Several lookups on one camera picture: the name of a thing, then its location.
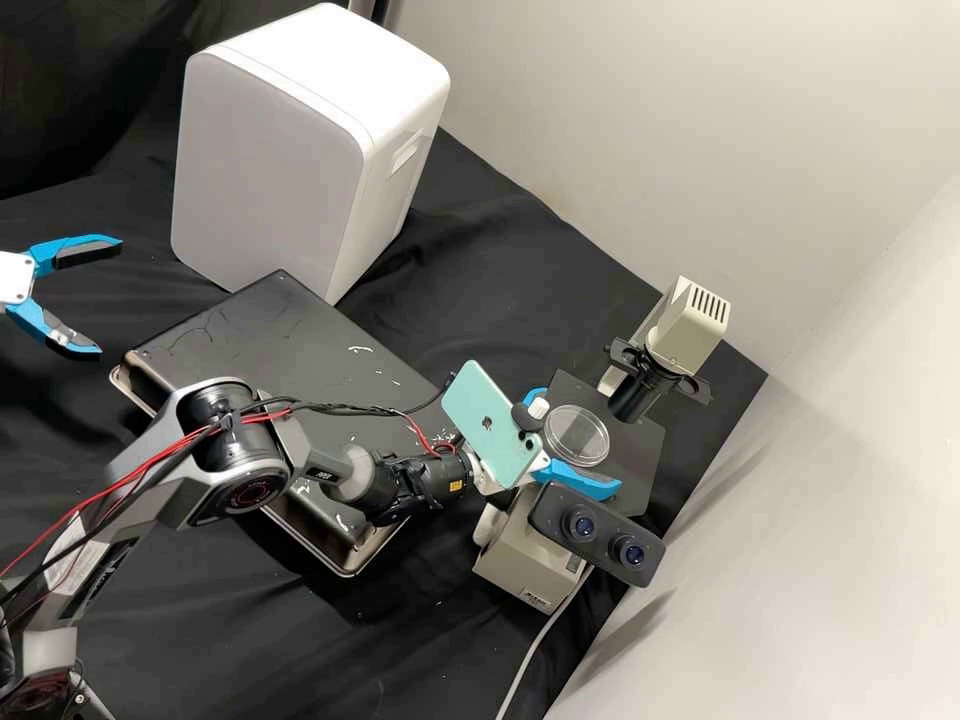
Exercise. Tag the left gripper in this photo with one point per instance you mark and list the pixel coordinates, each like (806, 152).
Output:
(13, 277)

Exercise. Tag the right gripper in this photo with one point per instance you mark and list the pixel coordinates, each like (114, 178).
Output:
(490, 482)

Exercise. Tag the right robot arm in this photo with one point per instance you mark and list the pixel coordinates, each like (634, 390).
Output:
(187, 480)

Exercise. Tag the petri dish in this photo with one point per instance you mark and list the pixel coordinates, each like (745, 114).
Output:
(576, 436)

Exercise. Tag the cream microscope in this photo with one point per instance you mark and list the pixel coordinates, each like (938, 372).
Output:
(517, 555)

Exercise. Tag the black tray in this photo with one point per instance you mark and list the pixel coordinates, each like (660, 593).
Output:
(300, 345)

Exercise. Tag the white box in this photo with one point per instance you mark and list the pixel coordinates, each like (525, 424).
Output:
(285, 165)

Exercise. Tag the right wrist camera phone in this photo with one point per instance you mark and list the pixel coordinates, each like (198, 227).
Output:
(484, 420)

